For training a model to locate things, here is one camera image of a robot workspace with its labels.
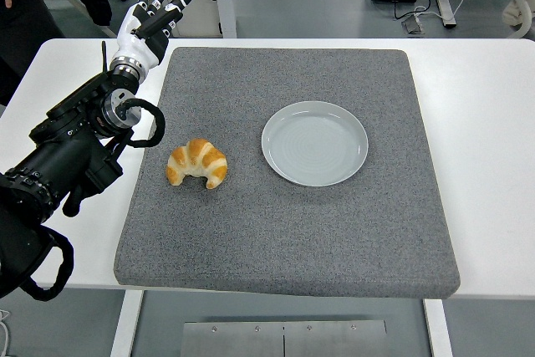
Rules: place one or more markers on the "golden croissant bread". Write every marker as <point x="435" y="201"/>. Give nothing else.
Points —
<point x="205" y="160"/>

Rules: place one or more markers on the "grey metal plate with screws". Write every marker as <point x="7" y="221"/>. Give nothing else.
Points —
<point x="251" y="340"/>

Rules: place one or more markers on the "grey felt mat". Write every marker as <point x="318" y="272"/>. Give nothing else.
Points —
<point x="271" y="227"/>

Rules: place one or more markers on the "round grey plate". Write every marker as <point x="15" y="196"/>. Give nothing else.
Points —
<point x="313" y="144"/>

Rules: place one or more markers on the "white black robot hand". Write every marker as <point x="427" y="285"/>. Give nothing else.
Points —
<point x="134" y="41"/>

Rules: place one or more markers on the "grey floor pedal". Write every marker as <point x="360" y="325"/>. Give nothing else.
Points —
<point x="414" y="24"/>

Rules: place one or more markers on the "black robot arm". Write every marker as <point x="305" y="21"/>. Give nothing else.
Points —
<point x="62" y="156"/>

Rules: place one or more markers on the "white table leg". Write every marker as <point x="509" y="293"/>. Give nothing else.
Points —
<point x="125" y="323"/>
<point x="439" y="327"/>

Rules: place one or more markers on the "person in dark clothes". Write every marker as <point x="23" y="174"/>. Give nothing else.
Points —
<point x="25" y="31"/>

